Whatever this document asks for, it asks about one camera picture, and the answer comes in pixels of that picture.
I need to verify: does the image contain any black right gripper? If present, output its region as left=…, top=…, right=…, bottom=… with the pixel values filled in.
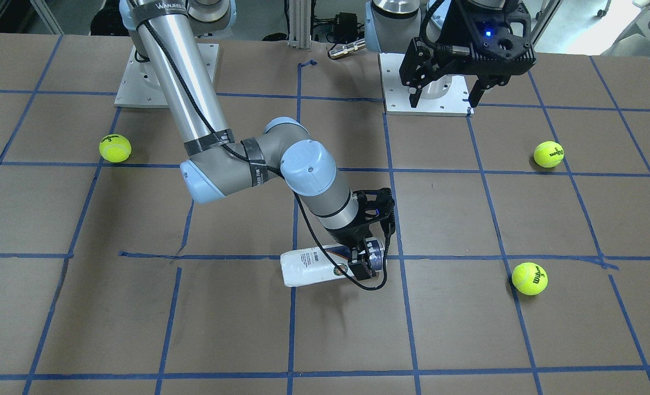
left=336, top=188, right=397, bottom=281

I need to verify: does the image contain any tennis ball near far base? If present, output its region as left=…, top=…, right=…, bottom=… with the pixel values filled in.
left=533, top=142, right=564, bottom=168

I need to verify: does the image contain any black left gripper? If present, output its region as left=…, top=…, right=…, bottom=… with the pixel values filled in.
left=399, top=1, right=537, bottom=108

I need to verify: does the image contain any tennis ball upper middle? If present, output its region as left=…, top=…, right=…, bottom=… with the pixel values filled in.
left=511, top=262, right=549, bottom=296

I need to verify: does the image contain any white tennis ball can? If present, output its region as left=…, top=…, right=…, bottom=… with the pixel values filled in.
left=280, top=239, right=386, bottom=288

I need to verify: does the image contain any tennis ball centre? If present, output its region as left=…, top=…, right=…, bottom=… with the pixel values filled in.
left=99, top=133, right=132, bottom=163

